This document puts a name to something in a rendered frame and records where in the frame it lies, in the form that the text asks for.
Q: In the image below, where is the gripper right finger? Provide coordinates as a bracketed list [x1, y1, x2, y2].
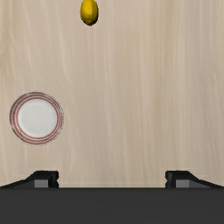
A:
[164, 170, 224, 189]

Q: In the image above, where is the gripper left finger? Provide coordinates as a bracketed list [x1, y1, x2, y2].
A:
[0, 170, 60, 189]

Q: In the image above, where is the white plate with red rings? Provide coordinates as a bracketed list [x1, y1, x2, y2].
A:
[8, 91, 65, 146]

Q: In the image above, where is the yellow lemon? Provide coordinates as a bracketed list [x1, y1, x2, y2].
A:
[80, 0, 100, 26]

